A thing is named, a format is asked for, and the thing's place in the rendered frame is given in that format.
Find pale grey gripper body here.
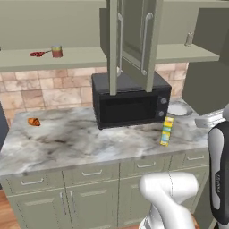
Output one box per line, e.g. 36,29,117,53
194,109,226,130

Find yellow cereal box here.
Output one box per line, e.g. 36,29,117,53
159,115,175,148

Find white round plate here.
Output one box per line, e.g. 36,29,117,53
166,100,194,117

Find olive drawer front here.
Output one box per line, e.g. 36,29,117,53
0,170,65,198
118,155,172,179
62,163,121,188
170,148,210,172

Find olive tall cabinet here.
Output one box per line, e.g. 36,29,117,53
181,6,229,116

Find olive base cabinet door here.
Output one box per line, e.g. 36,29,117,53
64,179,121,229
7,188,69,229
118,174,151,229
178,165,210,214

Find black microwave oven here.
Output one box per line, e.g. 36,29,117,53
90,71,173,131

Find grey shaker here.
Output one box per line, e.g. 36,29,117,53
184,31,194,47

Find red and green can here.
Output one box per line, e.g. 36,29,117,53
50,45,64,59

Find orange croissant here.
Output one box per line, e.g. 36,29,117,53
27,117,42,127

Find red measuring spoon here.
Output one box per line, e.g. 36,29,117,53
29,50,53,58

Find dark appliance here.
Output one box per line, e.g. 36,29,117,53
0,101,10,151

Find grey drawer handle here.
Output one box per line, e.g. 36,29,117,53
81,169,104,177
136,161,157,169
186,154,206,162
20,177,45,186

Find olive wall shelf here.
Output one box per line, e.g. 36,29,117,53
0,46,109,73
156,43,221,64

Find olive wall cabinet door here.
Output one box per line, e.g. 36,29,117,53
106,0,121,97
121,0,165,93

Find grey wall cabinet door handle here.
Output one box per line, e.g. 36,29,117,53
117,13,124,75
140,12,154,76

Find olive wall cabinet body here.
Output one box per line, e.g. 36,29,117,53
98,0,168,62

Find grey base cabinet door handle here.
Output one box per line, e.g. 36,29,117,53
69,190,78,215
58,191,68,216

